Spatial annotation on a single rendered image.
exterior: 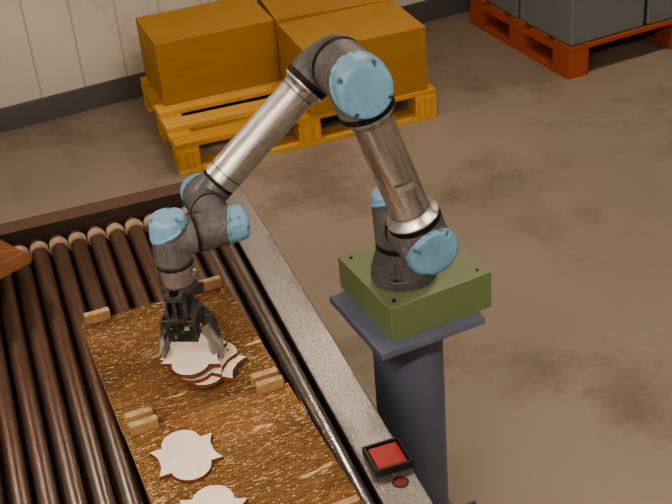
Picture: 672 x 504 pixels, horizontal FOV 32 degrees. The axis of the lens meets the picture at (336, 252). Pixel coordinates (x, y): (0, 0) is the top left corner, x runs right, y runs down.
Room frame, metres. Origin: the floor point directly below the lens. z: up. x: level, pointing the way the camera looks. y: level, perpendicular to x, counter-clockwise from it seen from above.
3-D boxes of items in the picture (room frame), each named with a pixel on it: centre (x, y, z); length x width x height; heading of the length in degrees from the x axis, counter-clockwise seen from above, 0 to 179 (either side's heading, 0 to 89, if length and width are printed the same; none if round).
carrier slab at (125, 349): (2.04, 0.36, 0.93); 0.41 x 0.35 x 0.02; 20
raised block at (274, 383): (1.88, 0.16, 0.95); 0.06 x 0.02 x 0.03; 110
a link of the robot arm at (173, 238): (1.94, 0.32, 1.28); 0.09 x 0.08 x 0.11; 108
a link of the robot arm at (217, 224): (1.98, 0.23, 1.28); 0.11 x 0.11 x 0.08; 18
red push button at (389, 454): (1.66, -0.06, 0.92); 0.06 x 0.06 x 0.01; 17
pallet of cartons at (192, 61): (5.18, 0.18, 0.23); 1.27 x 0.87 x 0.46; 108
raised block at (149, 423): (1.79, 0.41, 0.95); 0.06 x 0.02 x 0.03; 110
